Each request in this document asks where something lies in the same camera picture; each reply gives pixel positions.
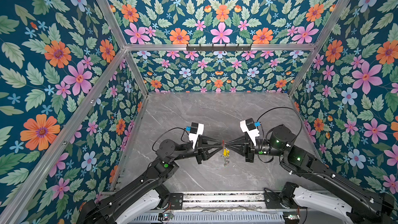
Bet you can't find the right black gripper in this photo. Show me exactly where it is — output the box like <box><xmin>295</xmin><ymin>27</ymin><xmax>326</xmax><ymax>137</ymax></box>
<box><xmin>226</xmin><ymin>133</ymin><xmax>286</xmax><ymax>164</ymax></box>

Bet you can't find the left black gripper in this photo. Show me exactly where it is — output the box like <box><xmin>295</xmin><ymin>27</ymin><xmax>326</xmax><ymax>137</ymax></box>
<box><xmin>171</xmin><ymin>135</ymin><xmax>223</xmax><ymax>166</ymax></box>

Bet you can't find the keyring with coloured keys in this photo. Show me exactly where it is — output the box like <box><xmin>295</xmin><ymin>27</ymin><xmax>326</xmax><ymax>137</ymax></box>
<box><xmin>222</xmin><ymin>141</ymin><xmax>230</xmax><ymax>167</ymax></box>

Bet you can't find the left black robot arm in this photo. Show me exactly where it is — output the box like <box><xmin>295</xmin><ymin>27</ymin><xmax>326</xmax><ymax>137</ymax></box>
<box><xmin>77</xmin><ymin>136</ymin><xmax>222</xmax><ymax>224</ymax></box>

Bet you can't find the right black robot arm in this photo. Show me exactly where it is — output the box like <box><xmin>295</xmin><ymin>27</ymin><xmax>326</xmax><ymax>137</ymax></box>
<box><xmin>226</xmin><ymin>124</ymin><xmax>396</xmax><ymax>224</ymax></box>

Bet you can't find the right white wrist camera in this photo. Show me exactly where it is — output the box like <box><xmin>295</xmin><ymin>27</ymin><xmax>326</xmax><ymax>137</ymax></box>
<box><xmin>239</xmin><ymin>118</ymin><xmax>260</xmax><ymax>146</ymax></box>

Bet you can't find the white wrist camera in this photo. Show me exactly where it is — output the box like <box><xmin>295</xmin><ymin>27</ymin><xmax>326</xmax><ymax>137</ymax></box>
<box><xmin>239</xmin><ymin>118</ymin><xmax>260</xmax><ymax>146</ymax></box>
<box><xmin>188</xmin><ymin>122</ymin><xmax>204</xmax><ymax>149</ymax></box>

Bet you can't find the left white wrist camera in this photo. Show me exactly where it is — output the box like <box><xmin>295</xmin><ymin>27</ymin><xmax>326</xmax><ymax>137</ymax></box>
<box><xmin>188</xmin><ymin>122</ymin><xmax>204</xmax><ymax>149</ymax></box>

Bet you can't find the left camera cable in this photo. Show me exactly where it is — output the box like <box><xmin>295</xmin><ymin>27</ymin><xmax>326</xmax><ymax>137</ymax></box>
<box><xmin>151</xmin><ymin>127</ymin><xmax>191</xmax><ymax>152</ymax></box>

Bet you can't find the camera cable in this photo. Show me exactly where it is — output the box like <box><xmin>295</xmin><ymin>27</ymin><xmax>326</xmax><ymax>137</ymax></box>
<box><xmin>151</xmin><ymin>127</ymin><xmax>191</xmax><ymax>152</ymax></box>
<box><xmin>256</xmin><ymin>106</ymin><xmax>303</xmax><ymax>145</ymax></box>

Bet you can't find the right camera cable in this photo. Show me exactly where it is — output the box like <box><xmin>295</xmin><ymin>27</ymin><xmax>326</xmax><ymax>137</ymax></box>
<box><xmin>256</xmin><ymin>106</ymin><xmax>303</xmax><ymax>145</ymax></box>

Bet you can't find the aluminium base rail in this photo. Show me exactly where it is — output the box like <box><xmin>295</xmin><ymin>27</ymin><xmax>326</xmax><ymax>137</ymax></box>
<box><xmin>102</xmin><ymin>190</ymin><xmax>343</xmax><ymax>212</ymax></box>

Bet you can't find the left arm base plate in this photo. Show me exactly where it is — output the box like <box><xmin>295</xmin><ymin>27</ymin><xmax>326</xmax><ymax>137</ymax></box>
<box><xmin>157</xmin><ymin>192</ymin><xmax>184</xmax><ymax>210</ymax></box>

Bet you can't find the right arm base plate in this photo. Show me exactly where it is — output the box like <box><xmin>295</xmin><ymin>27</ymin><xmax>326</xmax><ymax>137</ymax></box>
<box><xmin>263</xmin><ymin>182</ymin><xmax>299</xmax><ymax>209</ymax></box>

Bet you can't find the black hook rail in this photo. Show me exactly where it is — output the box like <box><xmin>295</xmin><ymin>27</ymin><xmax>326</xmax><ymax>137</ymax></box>
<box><xmin>186</xmin><ymin>44</ymin><xmax>252</xmax><ymax>52</ymax></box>

